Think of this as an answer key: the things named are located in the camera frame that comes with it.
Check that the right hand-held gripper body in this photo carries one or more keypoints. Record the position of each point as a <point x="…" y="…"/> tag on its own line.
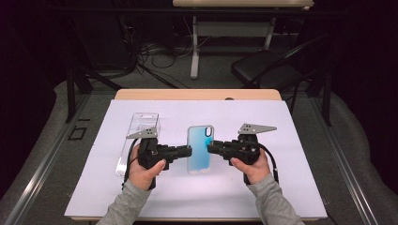
<point x="244" y="150"/>

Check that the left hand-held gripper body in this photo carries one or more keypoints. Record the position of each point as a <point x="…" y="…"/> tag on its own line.
<point x="150" y="153"/>

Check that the phone case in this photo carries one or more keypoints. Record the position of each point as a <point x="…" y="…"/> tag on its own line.
<point x="198" y="137"/>

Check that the clear plastic slotted rack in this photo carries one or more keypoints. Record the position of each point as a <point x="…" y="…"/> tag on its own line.
<point x="144" y="120"/>

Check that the person's left hand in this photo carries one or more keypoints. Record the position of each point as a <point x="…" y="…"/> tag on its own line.
<point x="140" y="175"/>

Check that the person's right hand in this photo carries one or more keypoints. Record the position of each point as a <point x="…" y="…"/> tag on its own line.
<point x="256" y="172"/>

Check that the white board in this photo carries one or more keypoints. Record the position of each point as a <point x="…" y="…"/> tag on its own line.
<point x="194" y="193"/>

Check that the light wooden table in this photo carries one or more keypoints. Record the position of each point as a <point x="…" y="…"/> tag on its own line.
<point x="187" y="94"/>

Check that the black folding chair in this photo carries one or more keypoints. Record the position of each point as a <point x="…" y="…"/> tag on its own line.
<point x="259" y="64"/>

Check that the black metal stand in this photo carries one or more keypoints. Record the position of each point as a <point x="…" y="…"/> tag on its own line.
<point x="70" y="93"/>
<point x="327" y="100"/>

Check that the white-legged desk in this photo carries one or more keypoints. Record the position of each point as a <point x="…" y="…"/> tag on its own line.
<point x="194" y="47"/>

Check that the dark cabinet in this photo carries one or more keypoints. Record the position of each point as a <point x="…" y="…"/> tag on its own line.
<point x="103" y="43"/>

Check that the black metal crossbar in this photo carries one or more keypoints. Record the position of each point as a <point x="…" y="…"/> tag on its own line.
<point x="125" y="10"/>

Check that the aluminium floor rail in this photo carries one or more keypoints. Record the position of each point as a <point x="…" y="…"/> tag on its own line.
<point x="344" y="165"/>
<point x="47" y="162"/>

